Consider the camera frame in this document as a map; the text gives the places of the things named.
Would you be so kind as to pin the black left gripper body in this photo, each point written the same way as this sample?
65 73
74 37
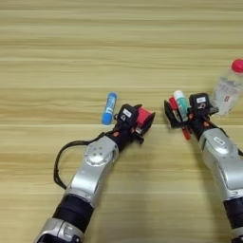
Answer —
126 136

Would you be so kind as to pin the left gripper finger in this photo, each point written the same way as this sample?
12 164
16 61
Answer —
138 107
148 123

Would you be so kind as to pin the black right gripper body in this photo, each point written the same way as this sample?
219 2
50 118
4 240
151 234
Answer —
197 123

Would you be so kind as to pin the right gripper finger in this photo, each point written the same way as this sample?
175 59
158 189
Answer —
169 114
213 110

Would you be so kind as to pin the red cube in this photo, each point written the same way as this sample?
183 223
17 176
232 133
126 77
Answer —
144 116

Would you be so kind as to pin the red black marker pen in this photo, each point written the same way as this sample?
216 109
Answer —
172 102

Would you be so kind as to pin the green white glue stick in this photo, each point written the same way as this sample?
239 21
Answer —
181 102

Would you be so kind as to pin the clear bottle red cap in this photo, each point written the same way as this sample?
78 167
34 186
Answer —
226 91

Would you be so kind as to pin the blue glue stick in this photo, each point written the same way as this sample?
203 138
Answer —
109 109

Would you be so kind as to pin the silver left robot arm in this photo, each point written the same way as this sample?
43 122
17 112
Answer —
95 171

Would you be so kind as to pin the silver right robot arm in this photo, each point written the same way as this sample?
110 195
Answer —
221 164

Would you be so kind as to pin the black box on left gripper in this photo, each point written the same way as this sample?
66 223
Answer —
126 115

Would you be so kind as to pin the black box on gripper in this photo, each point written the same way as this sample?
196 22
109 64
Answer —
200 101
126 115

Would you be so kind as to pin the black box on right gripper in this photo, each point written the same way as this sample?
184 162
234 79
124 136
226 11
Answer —
200 101

